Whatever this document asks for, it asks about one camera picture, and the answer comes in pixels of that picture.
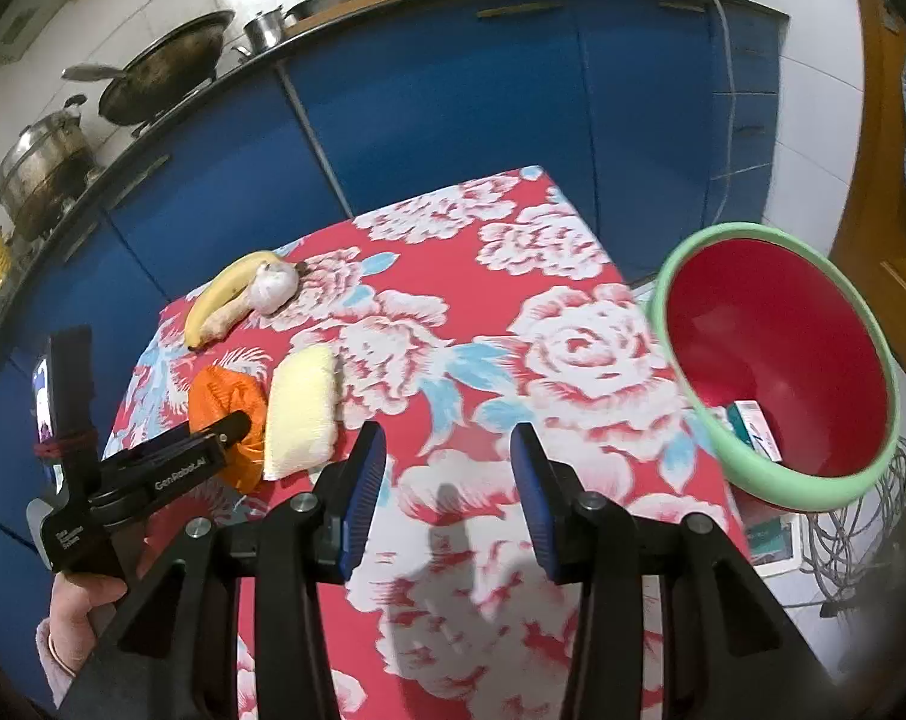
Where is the orange mesh scrubber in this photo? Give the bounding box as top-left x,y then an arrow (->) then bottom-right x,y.
189,366 -> 268,493

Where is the red bin with green rim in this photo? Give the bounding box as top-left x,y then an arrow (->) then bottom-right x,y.
650,222 -> 902,515

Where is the tan ginger piece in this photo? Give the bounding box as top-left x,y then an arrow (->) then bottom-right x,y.
198,306 -> 236,348

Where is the yellow banana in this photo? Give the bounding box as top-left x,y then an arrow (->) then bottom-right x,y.
183,249 -> 289,350

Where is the small steel pot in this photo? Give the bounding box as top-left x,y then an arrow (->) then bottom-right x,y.
232,4 -> 289,53

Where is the black gas stove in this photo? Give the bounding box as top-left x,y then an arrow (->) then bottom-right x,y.
3,75 -> 221,241

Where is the yellow dish sponge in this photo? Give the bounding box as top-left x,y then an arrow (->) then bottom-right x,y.
262,345 -> 343,482

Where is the white garlic bulb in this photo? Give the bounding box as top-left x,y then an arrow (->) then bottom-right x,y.
249,262 -> 301,314

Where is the person's left hand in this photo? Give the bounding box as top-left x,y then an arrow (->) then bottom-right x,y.
48,574 -> 130,672

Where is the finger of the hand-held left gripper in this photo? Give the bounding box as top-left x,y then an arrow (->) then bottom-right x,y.
175,409 -> 252,467

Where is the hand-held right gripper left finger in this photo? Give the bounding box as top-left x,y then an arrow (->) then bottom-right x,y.
52,420 -> 389,720

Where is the steel steamer pot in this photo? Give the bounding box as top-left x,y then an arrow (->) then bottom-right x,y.
0,94 -> 98,241

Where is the person's left forearm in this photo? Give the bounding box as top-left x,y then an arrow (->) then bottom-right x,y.
36,619 -> 79,710

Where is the red floral tablecloth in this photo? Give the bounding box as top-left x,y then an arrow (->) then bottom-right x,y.
97,165 -> 754,720

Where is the dark steel wok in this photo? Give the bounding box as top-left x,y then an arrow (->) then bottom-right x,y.
63,9 -> 236,128

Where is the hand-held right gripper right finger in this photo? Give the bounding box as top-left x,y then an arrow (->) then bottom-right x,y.
509,421 -> 836,720

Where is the wooden door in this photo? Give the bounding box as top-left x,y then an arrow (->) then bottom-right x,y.
828,0 -> 906,346

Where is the blue kitchen cabinet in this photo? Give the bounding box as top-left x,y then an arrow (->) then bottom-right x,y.
0,0 -> 791,691

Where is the flat white teal carton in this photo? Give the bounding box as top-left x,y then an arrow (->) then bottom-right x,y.
742,514 -> 803,578

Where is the coiled grey cable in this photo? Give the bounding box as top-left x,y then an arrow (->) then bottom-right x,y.
794,435 -> 906,616

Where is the small teal white box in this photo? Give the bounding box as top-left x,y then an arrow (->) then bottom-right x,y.
712,399 -> 784,462

